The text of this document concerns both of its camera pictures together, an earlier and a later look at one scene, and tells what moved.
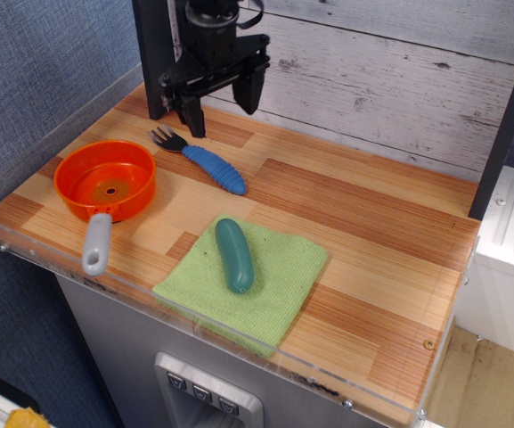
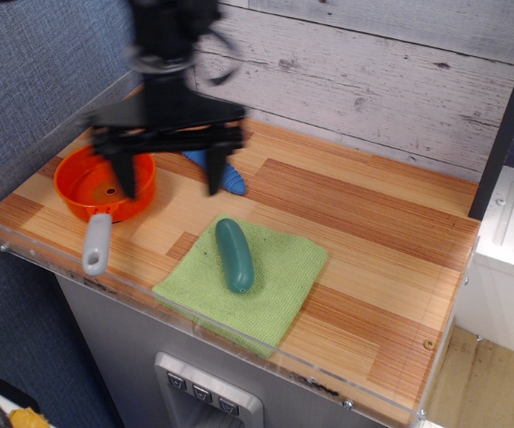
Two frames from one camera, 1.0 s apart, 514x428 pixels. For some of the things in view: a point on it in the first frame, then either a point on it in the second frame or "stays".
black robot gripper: [214, 55] -> [168, 117]
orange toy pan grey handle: [104, 179] stays
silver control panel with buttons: [190, 397] stays
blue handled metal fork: [169, 141] stays
